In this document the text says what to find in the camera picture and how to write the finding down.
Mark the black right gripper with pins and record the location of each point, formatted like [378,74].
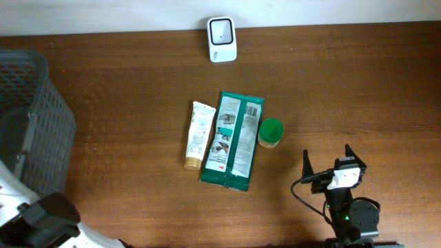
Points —
[306,169]

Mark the green wipes packet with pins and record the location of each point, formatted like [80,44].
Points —
[231,155]

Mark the white cream tube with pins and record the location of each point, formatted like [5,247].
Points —
[198,135]

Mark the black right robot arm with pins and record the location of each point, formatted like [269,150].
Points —
[353,220]

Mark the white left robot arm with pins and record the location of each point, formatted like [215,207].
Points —
[28,220]

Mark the white barcode scanner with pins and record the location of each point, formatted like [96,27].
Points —
[222,40]

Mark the green lid glass jar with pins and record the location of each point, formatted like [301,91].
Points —
[270,133]

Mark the grey plastic mesh basket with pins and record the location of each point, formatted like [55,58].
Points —
[37,126]

